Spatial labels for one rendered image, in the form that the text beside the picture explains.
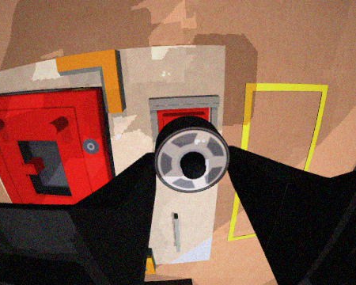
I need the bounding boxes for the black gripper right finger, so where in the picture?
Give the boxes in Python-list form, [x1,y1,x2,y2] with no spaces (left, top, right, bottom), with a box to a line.
[228,146,356,285]

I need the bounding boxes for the black and grey wheel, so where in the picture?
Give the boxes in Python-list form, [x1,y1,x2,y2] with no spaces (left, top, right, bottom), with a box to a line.
[153,115,231,193]

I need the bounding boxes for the yellow rectangular outline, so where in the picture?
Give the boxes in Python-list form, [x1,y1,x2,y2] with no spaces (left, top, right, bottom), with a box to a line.
[226,82,328,241]

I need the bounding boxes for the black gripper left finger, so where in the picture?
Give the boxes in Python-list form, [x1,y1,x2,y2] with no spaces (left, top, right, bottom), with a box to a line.
[0,152,156,285]

